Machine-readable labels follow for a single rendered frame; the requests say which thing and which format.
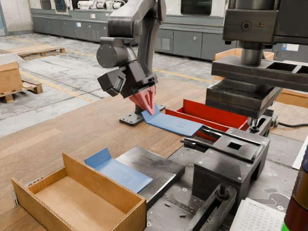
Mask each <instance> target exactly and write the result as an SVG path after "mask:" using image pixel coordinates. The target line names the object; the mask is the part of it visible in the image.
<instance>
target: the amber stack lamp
mask: <svg viewBox="0 0 308 231"><path fill-rule="evenodd" d="M292 195H293V197H294V199H295V200H296V202H297V203H298V204H300V205H301V206H302V207H304V208H305V209H307V210H308V172H307V171H306V170H305V169H304V168H303V166H302V164H301V166H300V168H299V172H298V176H297V179H296V181H295V185H294V188H293V191H292Z"/></svg>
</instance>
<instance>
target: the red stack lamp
mask: <svg viewBox="0 0 308 231"><path fill-rule="evenodd" d="M284 223H285V225H286V227H287V228H288V230H289V231H308V210H307V209H305V208H304V207H302V206H301V205H300V204H298V203H297V202H296V200H295V199H294V197H293V195H291V199H290V200H289V204H288V207H287V209H286V213H285V216H284Z"/></svg>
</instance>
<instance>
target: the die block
mask: <svg viewBox="0 0 308 231"><path fill-rule="evenodd" d="M269 145H270V144H269ZM269 145H268V146H267V148H266V149H265V151H264V152H263V154H262V156H261V157H260V159H259V160H258V162H257V163H256V165H255V167H254V168H253V170H252V171H251V173H250V174H249V176H248V178H247V179H246V181H245V182H244V184H243V186H242V187H239V186H237V185H235V184H232V183H230V182H228V181H225V180H223V179H220V178H218V177H216V176H214V175H211V174H209V173H207V172H204V171H202V170H199V169H197V168H195V167H194V171H193V182H192V195H193V196H195V197H197V198H199V199H201V200H203V201H206V200H207V199H208V198H209V197H210V195H211V194H212V192H213V191H214V190H215V189H216V188H217V186H218V185H219V184H221V183H222V182H225V183H227V184H228V185H230V186H233V187H234V188H235V189H236V191H237V193H236V199H235V203H234V205H233V206H232V208H231V210H230V211H229V213H230V214H232V215H234V216H236V213H237V211H238V208H239V206H240V203H241V201H242V200H245V199H246V197H247V193H248V187H249V183H250V179H251V178H252V179H254V180H257V178H258V177H259V175H260V173H261V171H262V170H263V168H264V165H265V161H266V157H267V152H268V149H269ZM230 148H232V149H236V150H239V148H237V147H234V146H230Z"/></svg>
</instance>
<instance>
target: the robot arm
mask: <svg viewBox="0 0 308 231"><path fill-rule="evenodd" d="M165 18H166V3H165V0H129V1H128V2H127V3H126V4H125V5H124V6H122V7H120V8H119V9H118V10H114V11H113V12H112V13H111V15H110V16H109V18H108V21H107V38H104V37H101V38H100V47H99V48H98V50H97V53H96V58H97V61H98V63H99V64H100V65H101V66H102V67H103V68H113V67H119V69H116V70H113V71H110V72H107V73H105V74H104V75H102V76H100V77H99V78H97V80H98V82H99V84H100V86H101V88H102V90H103V91H104V92H106V93H108V94H109V95H111V96H112V97H115V96H117V95H118V94H119V93H120V94H121V95H122V96H123V98H124V99H125V98H127V97H129V99H130V100H131V101H132V102H134V103H135V110H134V111H133V112H131V113H129V114H127V115H125V116H123V117H121V118H119V121H120V122H121V123H124V124H127V125H129V126H132V127H133V126H136V125H137V124H139V123H141V122H143V121H144V119H143V117H142V115H141V112H143V111H145V110H147V111H148V112H149V113H150V114H151V115H153V114H154V113H155V110H154V105H155V104H156V105H157V107H158V109H159V111H160V112H161V111H163V110H164V109H166V106H165V105H162V104H158V103H155V102H154V96H155V94H156V91H155V90H156V84H157V83H159V81H158V79H157V78H158V77H157V75H156V74H153V70H152V62H153V54H154V45H155V39H156V35H157V32H158V29H159V27H160V25H161V24H162V21H165ZM115 37H119V38H115ZM129 38H133V39H129ZM123 41H127V42H139V43H138V50H137V56H136V55H135V53H134V51H133V48H132V46H131V44H130V43H127V44H124V43H123Z"/></svg>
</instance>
